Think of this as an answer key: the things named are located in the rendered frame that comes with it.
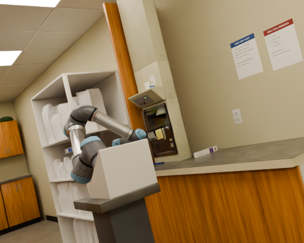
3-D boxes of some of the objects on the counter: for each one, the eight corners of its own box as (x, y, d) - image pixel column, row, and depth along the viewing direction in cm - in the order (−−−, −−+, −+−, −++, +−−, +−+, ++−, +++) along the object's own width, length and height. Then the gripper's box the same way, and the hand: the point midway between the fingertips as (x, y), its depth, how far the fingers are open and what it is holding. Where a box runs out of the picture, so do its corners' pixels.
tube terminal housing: (177, 156, 277) (156, 71, 280) (204, 153, 251) (180, 59, 254) (155, 163, 262) (133, 73, 265) (181, 160, 236) (156, 60, 239)
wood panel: (184, 154, 292) (148, 7, 298) (186, 153, 290) (150, 6, 296) (141, 167, 262) (102, 4, 268) (143, 167, 260) (103, 2, 266)
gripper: (134, 132, 217) (158, 127, 230) (128, 134, 225) (151, 129, 237) (137, 145, 217) (161, 139, 230) (131, 146, 224) (154, 141, 237)
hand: (156, 138), depth 233 cm, fingers closed
